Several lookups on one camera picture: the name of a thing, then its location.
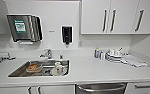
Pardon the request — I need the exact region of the white cup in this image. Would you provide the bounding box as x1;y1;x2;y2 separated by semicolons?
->
53;61;65;75

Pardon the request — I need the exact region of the white drawer unit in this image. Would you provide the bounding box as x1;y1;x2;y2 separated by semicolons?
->
125;81;150;94

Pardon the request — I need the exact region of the white wall outlet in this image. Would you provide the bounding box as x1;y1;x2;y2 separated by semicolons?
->
78;40;83;48

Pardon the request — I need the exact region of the white sink base cabinet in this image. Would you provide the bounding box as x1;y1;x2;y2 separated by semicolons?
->
0;84;76;94

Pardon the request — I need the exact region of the steel paper towel dispenser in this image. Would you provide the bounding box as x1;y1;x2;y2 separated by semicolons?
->
6;13;44;45

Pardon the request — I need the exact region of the steel kitchen sink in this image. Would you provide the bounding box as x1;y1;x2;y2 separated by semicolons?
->
7;58;71;78

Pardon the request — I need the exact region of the orange bowl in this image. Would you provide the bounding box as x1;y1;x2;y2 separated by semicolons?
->
25;63;44;74

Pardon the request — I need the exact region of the chrome faucet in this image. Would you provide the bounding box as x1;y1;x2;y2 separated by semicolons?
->
39;48;54;61

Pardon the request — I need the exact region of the black soap dispenser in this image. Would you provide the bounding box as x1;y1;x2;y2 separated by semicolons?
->
60;25;74;47

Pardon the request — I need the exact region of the small white bottle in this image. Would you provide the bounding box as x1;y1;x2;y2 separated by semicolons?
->
99;49;106;61

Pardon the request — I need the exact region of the stack of white plates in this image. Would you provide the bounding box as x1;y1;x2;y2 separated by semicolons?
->
105;48;124;64

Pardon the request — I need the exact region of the stainless steel dishwasher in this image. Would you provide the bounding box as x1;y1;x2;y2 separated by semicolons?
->
75;82;128;94

